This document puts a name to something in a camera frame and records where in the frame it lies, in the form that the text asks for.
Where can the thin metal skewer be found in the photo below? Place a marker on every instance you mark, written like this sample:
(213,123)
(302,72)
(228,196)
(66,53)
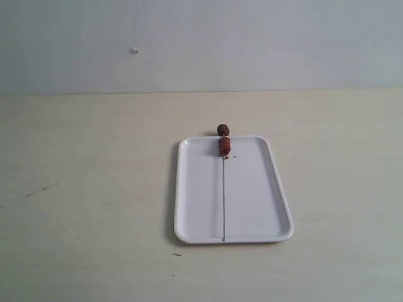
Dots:
(223,200)

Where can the white plastic tray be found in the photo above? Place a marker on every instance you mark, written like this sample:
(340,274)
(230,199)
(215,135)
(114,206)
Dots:
(256,209)

